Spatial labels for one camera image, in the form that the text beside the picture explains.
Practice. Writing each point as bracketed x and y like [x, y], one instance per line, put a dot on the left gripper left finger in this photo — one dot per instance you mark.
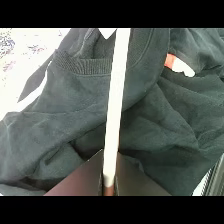
[85, 180]

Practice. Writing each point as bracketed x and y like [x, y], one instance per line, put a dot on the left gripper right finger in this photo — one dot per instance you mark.
[136, 181]

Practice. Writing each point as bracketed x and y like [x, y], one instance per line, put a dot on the black sweatshirt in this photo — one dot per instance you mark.
[166, 126]

